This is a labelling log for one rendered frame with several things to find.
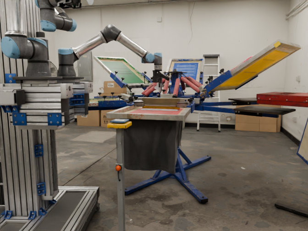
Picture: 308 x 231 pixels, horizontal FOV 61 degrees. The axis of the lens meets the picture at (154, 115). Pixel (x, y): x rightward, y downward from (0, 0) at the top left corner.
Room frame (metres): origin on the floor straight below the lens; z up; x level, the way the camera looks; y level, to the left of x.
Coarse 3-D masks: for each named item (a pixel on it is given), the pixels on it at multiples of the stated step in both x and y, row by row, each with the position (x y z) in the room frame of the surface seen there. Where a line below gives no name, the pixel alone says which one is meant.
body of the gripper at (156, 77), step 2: (154, 70) 2.46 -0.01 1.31; (156, 70) 2.44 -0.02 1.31; (158, 70) 2.44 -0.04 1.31; (160, 70) 2.44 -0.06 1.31; (154, 72) 2.46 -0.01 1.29; (156, 72) 2.46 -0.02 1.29; (158, 72) 2.45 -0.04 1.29; (154, 74) 2.46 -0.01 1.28; (156, 74) 2.46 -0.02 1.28; (158, 74) 2.45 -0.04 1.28; (154, 76) 2.46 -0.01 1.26; (156, 76) 2.46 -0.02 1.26; (158, 76) 2.46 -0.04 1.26; (160, 76) 2.45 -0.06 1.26; (152, 78) 2.45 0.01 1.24; (154, 78) 2.45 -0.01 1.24; (156, 78) 2.45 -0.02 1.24; (158, 78) 2.44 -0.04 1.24; (160, 78) 2.43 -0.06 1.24; (152, 80) 2.45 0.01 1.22; (154, 80) 2.45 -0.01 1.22; (156, 80) 2.45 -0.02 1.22; (158, 80) 2.44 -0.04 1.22; (160, 80) 2.43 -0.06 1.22; (154, 82) 2.45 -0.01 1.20; (160, 82) 2.45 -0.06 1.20
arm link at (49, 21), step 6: (42, 12) 1.43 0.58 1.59; (48, 12) 1.43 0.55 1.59; (54, 12) 1.46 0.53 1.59; (42, 18) 1.43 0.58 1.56; (48, 18) 1.43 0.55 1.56; (54, 18) 1.46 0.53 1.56; (60, 18) 1.50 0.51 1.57; (42, 24) 1.43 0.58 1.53; (48, 24) 1.43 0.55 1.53; (54, 24) 1.45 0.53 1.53; (60, 24) 1.50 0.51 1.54; (48, 30) 1.45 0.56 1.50; (54, 30) 1.46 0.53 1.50
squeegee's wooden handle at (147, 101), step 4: (144, 100) 2.48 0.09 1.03; (148, 100) 2.47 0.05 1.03; (152, 100) 2.46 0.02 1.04; (156, 100) 2.46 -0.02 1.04; (160, 100) 2.45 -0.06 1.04; (164, 100) 2.44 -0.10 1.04; (168, 100) 2.43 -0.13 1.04; (172, 100) 2.42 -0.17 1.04; (176, 100) 2.41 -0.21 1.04; (144, 104) 2.48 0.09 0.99; (148, 104) 2.47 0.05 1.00; (152, 104) 2.46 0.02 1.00; (156, 104) 2.46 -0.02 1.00; (160, 104) 2.45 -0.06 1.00; (164, 104) 2.44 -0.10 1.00; (168, 104) 2.43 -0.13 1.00; (172, 104) 2.42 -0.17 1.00; (176, 104) 2.41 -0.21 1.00
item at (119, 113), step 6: (120, 108) 2.23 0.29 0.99; (126, 108) 2.29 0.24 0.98; (132, 108) 2.46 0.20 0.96; (186, 108) 2.23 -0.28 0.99; (108, 114) 1.95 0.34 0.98; (114, 114) 1.93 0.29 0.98; (120, 114) 1.92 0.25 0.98; (126, 114) 1.91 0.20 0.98; (132, 114) 1.90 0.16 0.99; (138, 114) 1.89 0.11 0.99; (144, 114) 1.88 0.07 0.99; (150, 114) 1.88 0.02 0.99; (156, 114) 1.88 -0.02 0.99; (162, 114) 1.88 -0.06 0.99; (168, 114) 1.88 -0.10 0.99; (180, 114) 1.88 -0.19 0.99; (186, 114) 1.94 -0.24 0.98; (168, 120) 1.84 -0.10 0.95; (174, 120) 1.83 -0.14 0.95; (180, 120) 1.82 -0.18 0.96
